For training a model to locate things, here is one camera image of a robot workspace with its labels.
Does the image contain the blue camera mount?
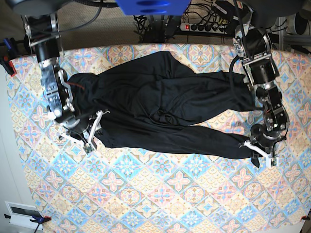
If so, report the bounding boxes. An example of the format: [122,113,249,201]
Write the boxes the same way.
[115,0,190,16]

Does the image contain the white wall outlet box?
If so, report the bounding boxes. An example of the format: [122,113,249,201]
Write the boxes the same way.
[5,201,40,230]

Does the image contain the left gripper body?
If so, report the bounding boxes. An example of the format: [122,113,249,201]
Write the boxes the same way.
[250,125,283,150]

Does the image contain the black orange bottom clamp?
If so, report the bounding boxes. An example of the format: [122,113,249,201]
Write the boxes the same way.
[4,214,52,233]

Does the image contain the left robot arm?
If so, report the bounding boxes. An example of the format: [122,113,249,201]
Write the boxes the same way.
[233,0,305,152]

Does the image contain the black t-shirt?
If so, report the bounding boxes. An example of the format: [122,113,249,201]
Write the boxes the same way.
[69,51,259,166]

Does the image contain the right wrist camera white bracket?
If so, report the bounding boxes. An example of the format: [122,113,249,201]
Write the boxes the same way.
[58,109,111,155]

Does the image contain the white power strip red switch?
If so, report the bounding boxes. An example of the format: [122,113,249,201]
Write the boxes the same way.
[179,23,227,34]

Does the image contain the tangled black cables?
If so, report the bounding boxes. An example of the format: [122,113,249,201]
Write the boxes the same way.
[132,13,182,44]

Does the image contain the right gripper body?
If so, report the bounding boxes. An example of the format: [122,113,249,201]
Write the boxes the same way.
[59,116,97,140]

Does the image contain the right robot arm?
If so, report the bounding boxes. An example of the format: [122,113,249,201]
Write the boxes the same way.
[6,0,99,143]

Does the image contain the blue table clamp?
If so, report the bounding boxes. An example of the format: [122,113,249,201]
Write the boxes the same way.
[0,38,17,77]

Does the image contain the patterned tablecloth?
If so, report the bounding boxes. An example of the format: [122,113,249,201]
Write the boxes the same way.
[5,51,311,233]

